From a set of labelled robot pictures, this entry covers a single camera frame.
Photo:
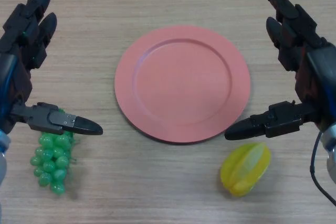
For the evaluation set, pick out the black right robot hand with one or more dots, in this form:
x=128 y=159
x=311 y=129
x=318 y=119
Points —
x=309 y=77

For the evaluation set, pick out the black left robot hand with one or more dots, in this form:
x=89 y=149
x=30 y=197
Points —
x=15 y=56

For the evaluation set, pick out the yellow starfruit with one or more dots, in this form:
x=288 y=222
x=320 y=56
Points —
x=244 y=171

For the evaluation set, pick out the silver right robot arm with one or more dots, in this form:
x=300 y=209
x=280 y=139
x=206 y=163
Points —
x=332 y=155

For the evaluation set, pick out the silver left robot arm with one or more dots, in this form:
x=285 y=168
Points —
x=2 y=166

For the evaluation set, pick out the pink round plate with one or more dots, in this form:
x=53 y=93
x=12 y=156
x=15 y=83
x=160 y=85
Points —
x=181 y=82

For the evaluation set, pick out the green grape bunch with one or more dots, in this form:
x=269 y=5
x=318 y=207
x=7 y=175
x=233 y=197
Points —
x=50 y=158

